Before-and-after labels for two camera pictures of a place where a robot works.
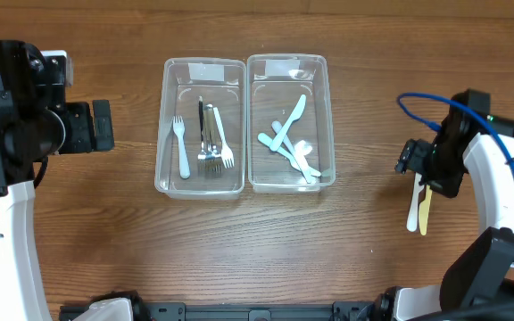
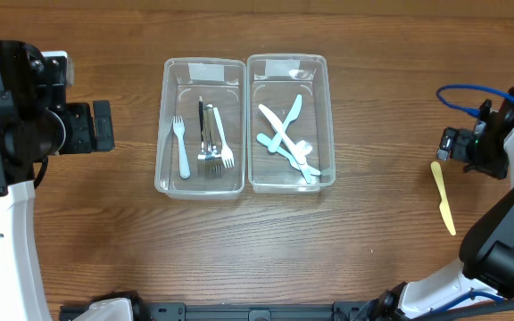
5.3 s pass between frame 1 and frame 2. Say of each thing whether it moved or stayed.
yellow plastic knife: moved
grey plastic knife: stayed
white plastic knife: moved
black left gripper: stayed
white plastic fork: stayed
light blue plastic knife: stayed
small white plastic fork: stayed
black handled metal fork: stayed
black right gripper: moved
